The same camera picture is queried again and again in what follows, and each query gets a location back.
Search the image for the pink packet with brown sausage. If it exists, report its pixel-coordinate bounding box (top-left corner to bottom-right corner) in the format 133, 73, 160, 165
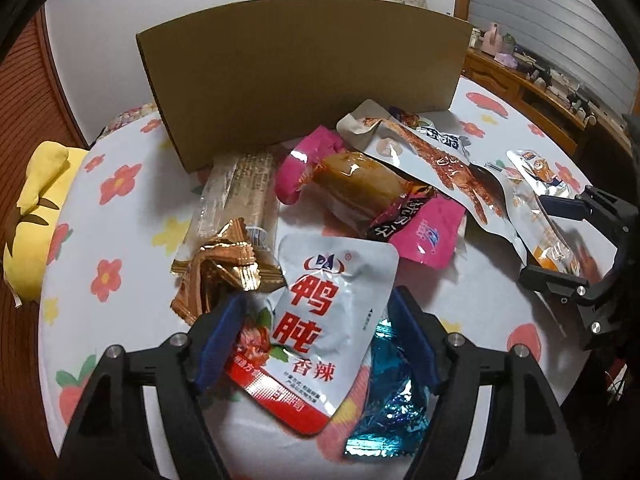
274, 126, 465, 270

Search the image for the wooden side cabinet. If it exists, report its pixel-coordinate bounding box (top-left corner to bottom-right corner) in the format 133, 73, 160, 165
461, 48, 632, 160

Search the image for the white orange snack packet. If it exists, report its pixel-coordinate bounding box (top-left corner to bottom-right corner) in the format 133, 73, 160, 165
485, 162, 582, 276

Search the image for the white red duck gizzard packet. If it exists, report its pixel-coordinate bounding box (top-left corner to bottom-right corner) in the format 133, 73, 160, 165
226, 234, 399, 436

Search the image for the window roller blind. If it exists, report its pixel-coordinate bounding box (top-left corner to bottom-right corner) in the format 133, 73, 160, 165
469, 0, 639, 115

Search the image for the white packet with chicken foot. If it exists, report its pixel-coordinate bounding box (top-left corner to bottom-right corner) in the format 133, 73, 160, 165
336, 100, 527, 262

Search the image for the clear wrapped biscuit pack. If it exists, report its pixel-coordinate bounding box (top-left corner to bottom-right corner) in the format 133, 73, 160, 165
176, 152, 279, 260

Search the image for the gold brown foil snack packet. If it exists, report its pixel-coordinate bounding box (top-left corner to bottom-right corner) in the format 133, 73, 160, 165
170, 218, 285, 325

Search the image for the brown cardboard box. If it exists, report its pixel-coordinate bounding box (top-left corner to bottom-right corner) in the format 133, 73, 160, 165
137, 0, 472, 171

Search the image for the small white snack packet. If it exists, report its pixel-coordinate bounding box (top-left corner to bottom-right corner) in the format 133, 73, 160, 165
506, 150, 575, 198

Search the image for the pink bottle on cabinet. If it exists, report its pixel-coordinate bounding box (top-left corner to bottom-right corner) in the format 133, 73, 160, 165
482, 23, 502, 58

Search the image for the blue foil snack packet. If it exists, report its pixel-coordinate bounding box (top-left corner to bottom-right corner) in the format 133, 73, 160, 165
344, 318, 430, 458

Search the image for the floral strawberry bed sheet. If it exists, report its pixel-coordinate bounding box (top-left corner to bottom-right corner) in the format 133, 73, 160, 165
37, 75, 618, 480

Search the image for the yellow plush toy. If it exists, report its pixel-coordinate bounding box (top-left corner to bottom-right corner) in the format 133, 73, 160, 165
2, 141, 88, 307

